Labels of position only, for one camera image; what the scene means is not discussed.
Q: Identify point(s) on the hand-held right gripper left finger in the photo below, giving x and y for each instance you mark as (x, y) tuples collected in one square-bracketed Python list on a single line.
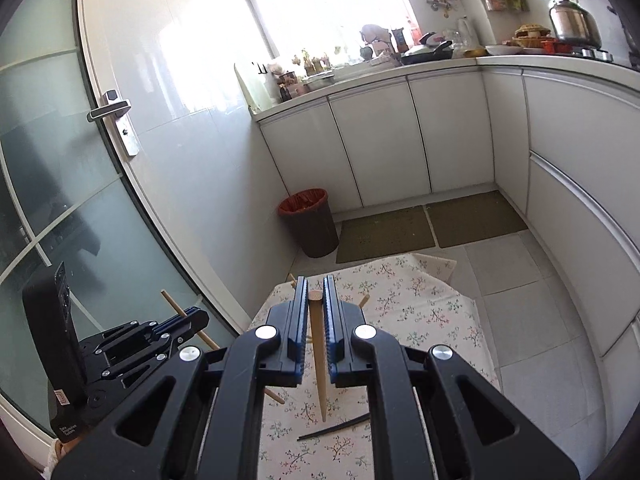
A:
[(301, 320)]

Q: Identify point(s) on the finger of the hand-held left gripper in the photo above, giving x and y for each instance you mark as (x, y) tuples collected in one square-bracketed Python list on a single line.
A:
[(172, 321), (187, 332)]

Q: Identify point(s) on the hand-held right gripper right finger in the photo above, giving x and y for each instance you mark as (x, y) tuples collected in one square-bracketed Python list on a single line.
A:
[(330, 320)]

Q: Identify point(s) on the wooden chopstick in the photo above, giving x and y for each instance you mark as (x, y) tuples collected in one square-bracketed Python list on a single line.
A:
[(292, 281), (172, 302), (320, 375), (364, 301)]

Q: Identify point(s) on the brown trash bin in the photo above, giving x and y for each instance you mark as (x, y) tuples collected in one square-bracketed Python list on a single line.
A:
[(312, 230)]

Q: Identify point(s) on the floral tablecloth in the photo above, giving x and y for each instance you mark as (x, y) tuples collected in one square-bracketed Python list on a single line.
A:
[(425, 320)]

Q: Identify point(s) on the olive floor mat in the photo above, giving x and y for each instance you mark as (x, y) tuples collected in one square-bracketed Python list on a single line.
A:
[(385, 235), (475, 217)]

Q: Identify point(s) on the black chopstick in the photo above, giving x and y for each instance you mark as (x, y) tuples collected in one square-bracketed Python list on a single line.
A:
[(330, 429)]

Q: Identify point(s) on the frosted glass door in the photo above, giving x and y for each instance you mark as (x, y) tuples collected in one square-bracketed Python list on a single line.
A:
[(50, 160)]

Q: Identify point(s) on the white kitchen cabinet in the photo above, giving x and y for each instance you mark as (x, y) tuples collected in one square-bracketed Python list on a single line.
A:
[(380, 135)]

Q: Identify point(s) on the white cutting board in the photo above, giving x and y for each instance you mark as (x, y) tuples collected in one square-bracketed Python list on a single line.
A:
[(252, 90)]

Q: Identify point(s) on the metal tray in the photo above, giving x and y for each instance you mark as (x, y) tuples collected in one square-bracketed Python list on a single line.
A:
[(320, 81)]

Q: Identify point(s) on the black teapot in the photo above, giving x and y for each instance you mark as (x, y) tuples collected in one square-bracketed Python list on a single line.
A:
[(365, 53)]

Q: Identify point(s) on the black frying pan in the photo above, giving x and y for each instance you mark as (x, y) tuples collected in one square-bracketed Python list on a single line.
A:
[(425, 55)]

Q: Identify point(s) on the dark horse figurine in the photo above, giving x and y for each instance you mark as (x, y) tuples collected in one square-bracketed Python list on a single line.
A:
[(375, 35)]

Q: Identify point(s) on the window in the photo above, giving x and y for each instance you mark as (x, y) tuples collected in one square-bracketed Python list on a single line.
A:
[(330, 10)]

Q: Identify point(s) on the clear glass jug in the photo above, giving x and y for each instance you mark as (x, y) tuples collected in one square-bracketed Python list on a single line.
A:
[(465, 32)]

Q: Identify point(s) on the white bowl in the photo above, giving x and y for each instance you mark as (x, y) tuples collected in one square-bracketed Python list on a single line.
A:
[(502, 50)]

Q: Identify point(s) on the wicker basket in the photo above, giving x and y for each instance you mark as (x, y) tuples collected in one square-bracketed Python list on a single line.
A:
[(532, 32)]

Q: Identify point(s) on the gas stove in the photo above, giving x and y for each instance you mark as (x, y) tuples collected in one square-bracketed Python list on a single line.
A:
[(595, 54)]

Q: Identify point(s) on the steel cooking pot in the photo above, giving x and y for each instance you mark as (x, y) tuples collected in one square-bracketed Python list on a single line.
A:
[(575, 22)]

